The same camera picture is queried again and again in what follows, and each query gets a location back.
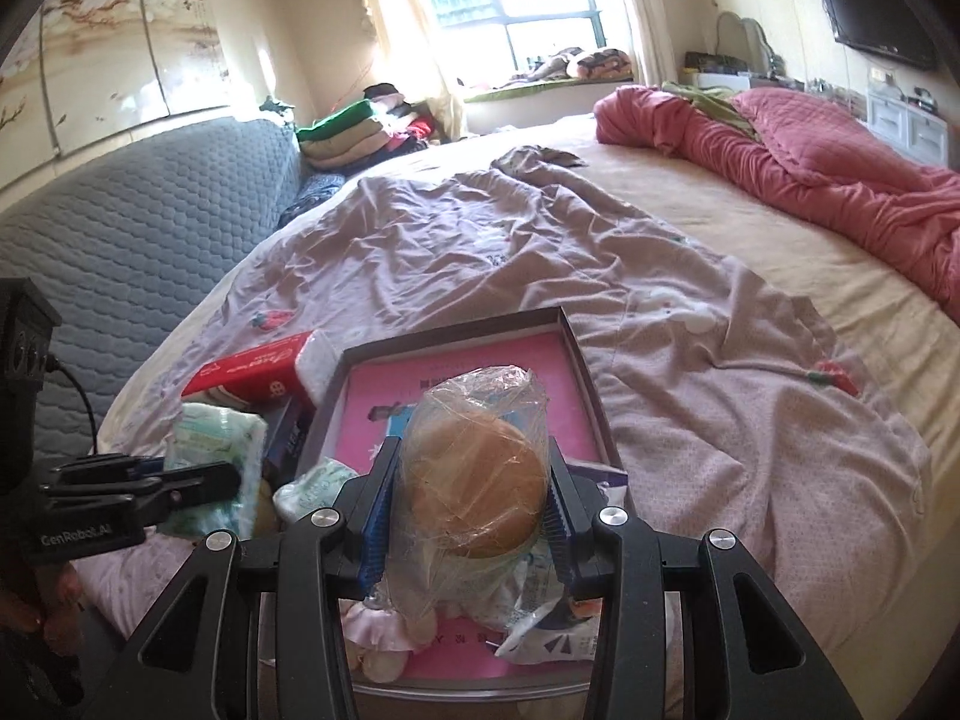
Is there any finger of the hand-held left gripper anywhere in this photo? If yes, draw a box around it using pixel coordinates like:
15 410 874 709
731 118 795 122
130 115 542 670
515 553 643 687
112 461 245 533
49 452 170 485

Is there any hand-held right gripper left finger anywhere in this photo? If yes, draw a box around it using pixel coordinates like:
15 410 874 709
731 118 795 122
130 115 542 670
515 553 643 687
133 436 404 720

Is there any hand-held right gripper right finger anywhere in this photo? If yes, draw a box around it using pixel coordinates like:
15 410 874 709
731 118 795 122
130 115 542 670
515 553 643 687
546 441 863 720

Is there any pale green tissue pack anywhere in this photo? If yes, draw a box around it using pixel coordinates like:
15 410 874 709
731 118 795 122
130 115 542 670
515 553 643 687
163 401 269 537

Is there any cream plush bear pink dress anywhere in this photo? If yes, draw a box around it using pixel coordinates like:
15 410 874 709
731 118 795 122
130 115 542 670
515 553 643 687
341 600 443 683

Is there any bread bun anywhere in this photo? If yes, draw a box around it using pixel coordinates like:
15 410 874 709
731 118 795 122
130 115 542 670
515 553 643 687
375 364 556 638

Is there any grey tray box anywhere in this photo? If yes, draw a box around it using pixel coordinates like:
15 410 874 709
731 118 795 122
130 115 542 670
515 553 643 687
259 306 631 698

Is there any person's left hand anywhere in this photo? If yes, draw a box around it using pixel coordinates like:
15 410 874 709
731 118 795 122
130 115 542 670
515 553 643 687
0 562 87 653

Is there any yellow plush bear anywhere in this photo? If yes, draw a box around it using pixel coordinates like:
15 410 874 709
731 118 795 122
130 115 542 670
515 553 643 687
247 476 282 537

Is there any white tissue pack green print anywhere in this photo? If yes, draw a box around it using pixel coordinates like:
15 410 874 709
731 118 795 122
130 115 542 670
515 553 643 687
274 457 361 522

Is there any white and blue snack bag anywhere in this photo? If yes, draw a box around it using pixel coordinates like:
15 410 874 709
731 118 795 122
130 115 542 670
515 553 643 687
495 585 608 665

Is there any dark blue box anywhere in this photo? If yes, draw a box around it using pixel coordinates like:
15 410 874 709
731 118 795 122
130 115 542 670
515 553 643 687
262 394 316 492

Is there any red and white tissue box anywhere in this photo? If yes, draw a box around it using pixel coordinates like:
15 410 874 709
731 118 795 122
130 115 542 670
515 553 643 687
180 330 342 410

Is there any pink book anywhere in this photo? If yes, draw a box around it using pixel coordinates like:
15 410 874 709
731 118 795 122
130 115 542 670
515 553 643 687
330 330 608 683

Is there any grey quilted headboard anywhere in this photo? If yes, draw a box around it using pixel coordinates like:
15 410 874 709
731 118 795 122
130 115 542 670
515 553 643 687
0 116 308 481

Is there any lilac patterned duvet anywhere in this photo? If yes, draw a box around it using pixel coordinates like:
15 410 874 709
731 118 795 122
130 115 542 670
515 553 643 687
75 142 935 661

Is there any dark floral pillow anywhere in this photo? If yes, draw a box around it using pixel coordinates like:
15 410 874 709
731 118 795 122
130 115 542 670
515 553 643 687
279 171 350 230

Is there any stack of folded clothes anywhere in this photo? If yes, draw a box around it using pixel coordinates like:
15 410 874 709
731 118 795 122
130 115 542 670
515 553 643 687
295 82 458 173

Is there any pink quilt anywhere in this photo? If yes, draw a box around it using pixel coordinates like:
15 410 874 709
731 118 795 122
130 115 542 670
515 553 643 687
592 85 960 323

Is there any green cloth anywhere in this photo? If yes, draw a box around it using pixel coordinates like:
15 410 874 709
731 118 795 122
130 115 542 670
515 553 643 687
660 82 758 140

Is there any patterned blanket on windowsill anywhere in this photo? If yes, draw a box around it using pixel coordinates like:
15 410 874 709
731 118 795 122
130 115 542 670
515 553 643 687
517 47 635 85

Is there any cream curtain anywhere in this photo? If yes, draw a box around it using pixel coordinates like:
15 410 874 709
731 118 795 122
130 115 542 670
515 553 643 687
607 0 680 87
334 0 466 143

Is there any cluttered desk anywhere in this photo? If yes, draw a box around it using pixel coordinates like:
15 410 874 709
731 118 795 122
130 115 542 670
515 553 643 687
679 11 788 87

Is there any white drawer cabinet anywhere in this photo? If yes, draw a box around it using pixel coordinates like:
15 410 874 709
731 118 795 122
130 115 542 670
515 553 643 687
866 86 960 166

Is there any black television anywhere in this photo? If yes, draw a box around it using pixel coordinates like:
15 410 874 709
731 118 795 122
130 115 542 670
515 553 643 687
816 0 938 70

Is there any black cable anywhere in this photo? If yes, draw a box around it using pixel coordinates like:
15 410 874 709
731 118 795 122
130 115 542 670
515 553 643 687
45 356 98 458

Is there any blossom wall painting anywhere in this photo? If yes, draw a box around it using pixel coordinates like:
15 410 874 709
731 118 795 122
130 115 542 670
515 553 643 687
0 0 230 188

